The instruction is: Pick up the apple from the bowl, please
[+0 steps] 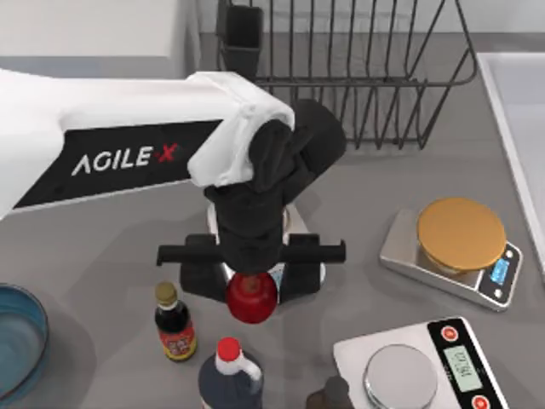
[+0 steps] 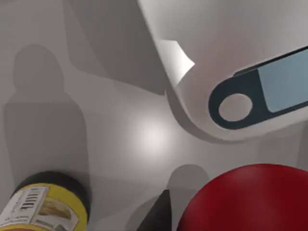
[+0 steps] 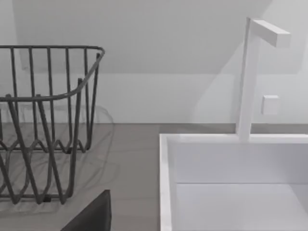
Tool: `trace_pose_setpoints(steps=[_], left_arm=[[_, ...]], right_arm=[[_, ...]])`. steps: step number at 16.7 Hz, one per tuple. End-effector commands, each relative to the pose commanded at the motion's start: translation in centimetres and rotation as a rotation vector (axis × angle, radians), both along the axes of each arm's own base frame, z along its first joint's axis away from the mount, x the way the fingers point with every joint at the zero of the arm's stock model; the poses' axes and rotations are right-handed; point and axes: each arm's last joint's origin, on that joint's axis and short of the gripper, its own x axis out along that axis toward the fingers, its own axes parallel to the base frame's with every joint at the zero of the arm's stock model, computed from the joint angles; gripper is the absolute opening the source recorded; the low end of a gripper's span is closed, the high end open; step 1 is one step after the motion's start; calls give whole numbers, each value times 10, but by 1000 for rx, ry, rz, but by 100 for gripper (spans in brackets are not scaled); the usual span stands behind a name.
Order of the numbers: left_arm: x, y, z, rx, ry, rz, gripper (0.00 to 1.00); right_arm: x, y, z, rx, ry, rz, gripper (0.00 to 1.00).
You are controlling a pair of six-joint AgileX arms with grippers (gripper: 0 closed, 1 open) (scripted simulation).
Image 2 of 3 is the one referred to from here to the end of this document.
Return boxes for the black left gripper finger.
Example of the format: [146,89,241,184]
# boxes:
[137,189,174,231]

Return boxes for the dark red round object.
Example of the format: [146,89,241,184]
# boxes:
[176,163,308,231]

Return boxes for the yellow bottle with black cap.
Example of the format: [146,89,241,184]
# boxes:
[0,170,92,231]

